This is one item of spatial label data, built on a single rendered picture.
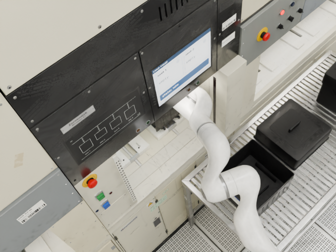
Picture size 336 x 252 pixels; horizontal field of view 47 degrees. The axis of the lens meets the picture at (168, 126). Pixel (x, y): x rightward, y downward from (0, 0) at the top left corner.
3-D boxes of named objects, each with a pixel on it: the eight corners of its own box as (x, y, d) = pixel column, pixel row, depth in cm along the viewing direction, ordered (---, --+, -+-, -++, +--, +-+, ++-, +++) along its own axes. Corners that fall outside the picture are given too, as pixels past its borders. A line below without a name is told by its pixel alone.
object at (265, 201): (213, 185, 205) (213, 171, 190) (250, 153, 213) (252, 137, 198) (252, 223, 192) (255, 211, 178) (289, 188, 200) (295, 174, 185)
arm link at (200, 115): (217, 104, 151) (192, 80, 178) (193, 136, 155) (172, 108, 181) (233, 115, 155) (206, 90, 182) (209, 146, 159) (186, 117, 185)
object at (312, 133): (294, 171, 204) (298, 160, 193) (252, 136, 218) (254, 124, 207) (329, 138, 213) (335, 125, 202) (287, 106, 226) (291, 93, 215)
